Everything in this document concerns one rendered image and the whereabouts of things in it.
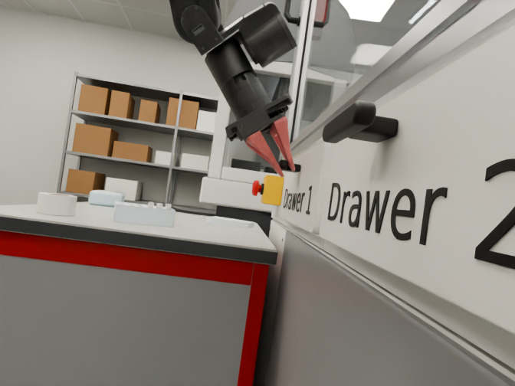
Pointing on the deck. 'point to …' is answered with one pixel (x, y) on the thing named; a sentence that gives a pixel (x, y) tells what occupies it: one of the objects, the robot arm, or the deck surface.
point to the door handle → (290, 14)
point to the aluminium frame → (401, 57)
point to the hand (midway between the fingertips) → (285, 168)
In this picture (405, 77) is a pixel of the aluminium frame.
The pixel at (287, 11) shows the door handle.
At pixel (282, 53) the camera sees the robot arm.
